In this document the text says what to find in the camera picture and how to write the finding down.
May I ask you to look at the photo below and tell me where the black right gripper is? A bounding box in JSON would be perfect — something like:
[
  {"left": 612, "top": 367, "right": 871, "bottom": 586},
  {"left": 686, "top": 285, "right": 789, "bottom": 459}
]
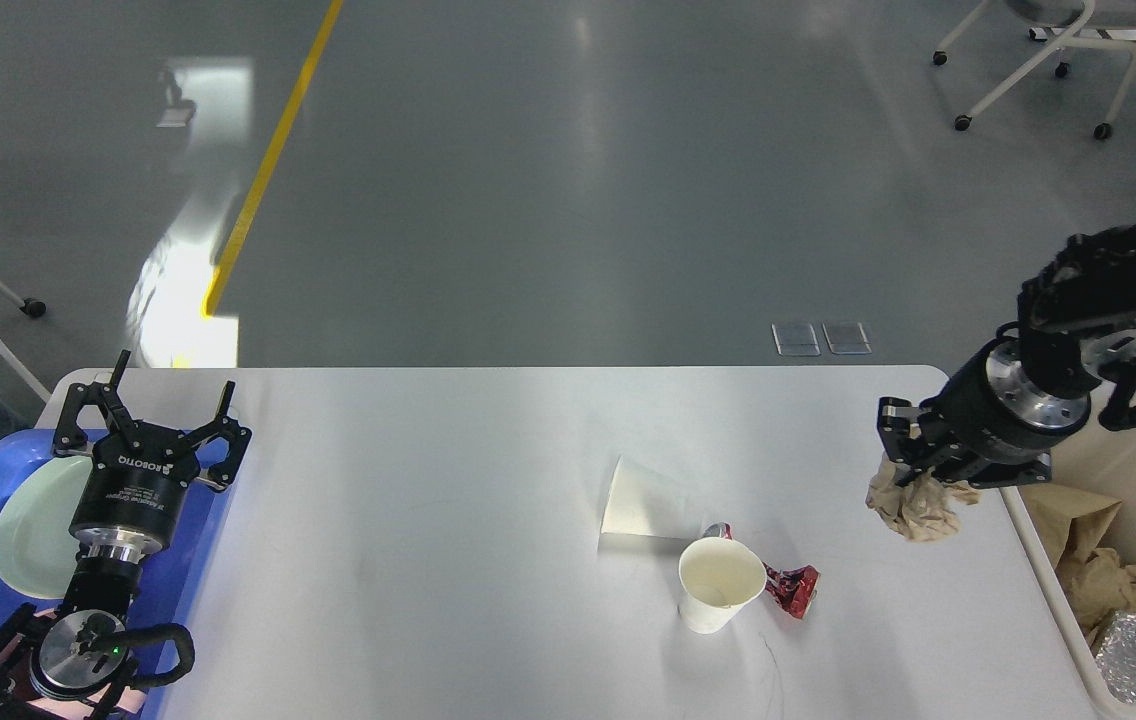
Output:
[{"left": 876, "top": 338, "right": 1094, "bottom": 489}]

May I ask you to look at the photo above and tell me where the light green plate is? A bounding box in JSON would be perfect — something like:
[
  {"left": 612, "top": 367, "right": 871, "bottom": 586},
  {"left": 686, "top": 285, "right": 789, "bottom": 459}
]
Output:
[{"left": 0, "top": 457, "right": 92, "bottom": 600}]

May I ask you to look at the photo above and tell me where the flattened white paper cup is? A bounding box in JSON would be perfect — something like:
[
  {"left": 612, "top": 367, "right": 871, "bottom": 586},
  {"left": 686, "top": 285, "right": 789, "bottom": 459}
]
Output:
[{"left": 598, "top": 457, "right": 709, "bottom": 553}]

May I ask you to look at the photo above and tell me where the brown paper in bin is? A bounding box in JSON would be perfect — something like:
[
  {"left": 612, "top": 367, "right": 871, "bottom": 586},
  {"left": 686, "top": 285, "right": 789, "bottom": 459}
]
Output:
[{"left": 1019, "top": 483, "right": 1124, "bottom": 570}]

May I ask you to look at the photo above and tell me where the aluminium foil sheet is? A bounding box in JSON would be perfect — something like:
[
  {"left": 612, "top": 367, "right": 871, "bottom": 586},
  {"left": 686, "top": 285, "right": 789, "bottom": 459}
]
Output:
[{"left": 1091, "top": 611, "right": 1136, "bottom": 705}]

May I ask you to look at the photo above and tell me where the floor socket cover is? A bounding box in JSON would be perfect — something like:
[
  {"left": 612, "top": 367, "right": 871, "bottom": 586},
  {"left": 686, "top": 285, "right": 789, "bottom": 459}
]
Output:
[
  {"left": 821, "top": 323, "right": 872, "bottom": 355},
  {"left": 772, "top": 323, "right": 821, "bottom": 357}
]

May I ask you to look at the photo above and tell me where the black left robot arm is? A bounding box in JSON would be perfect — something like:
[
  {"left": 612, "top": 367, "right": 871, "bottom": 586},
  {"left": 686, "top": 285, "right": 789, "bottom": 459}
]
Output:
[{"left": 0, "top": 351, "right": 252, "bottom": 719}]

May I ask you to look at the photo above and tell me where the white office chair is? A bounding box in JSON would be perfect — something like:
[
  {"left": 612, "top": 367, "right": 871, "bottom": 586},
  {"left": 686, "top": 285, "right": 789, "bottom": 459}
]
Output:
[{"left": 953, "top": 1, "right": 1136, "bottom": 141}]

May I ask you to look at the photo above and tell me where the floor socket cover right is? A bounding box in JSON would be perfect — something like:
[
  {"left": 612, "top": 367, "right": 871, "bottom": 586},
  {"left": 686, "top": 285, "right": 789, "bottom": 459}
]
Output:
[{"left": 821, "top": 323, "right": 872, "bottom": 355}]

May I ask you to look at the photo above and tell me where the white paper cup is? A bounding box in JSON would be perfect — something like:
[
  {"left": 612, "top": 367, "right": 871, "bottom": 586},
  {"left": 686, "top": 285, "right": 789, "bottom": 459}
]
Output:
[
  {"left": 677, "top": 537, "right": 766, "bottom": 635},
  {"left": 598, "top": 457, "right": 709, "bottom": 553}
]

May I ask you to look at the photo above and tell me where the floor socket cover left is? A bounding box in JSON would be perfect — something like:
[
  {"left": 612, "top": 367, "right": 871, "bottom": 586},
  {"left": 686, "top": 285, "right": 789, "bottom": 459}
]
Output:
[{"left": 772, "top": 323, "right": 821, "bottom": 357}]

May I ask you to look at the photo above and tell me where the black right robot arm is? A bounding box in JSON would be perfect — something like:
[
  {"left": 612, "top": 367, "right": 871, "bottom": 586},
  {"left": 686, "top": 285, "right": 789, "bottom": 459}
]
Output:
[{"left": 876, "top": 221, "right": 1136, "bottom": 489}]

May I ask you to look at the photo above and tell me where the red snack wrapper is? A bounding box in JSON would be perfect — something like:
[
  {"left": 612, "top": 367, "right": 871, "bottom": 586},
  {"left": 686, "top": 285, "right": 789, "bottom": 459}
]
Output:
[{"left": 702, "top": 524, "right": 820, "bottom": 619}]

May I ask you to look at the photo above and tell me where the brown paper ball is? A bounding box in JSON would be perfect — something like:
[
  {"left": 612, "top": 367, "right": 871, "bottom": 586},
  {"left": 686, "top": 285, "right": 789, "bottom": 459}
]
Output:
[{"left": 864, "top": 455, "right": 982, "bottom": 543}]

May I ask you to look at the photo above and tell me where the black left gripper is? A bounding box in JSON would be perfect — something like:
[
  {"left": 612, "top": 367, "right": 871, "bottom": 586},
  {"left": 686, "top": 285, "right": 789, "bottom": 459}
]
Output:
[{"left": 51, "top": 351, "right": 253, "bottom": 556}]

